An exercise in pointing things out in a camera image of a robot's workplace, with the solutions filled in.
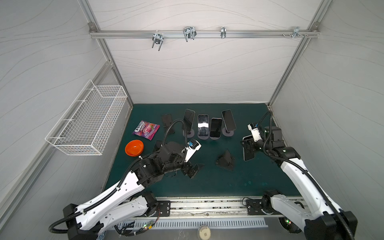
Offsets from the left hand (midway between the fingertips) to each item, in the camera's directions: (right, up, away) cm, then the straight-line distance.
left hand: (199, 155), depth 68 cm
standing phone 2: (+13, +10, +42) cm, 45 cm away
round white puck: (+2, -29, -9) cm, 30 cm away
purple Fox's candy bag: (-36, +9, +34) cm, 50 cm away
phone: (+24, +4, +2) cm, 24 cm away
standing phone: (+3, +13, +29) cm, 31 cm away
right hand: (+29, +8, +13) cm, 32 cm away
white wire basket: (-54, +12, -1) cm, 55 cm away
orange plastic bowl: (-41, -2, +25) cm, 48 cm away
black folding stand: (+15, -7, +15) cm, 23 cm away
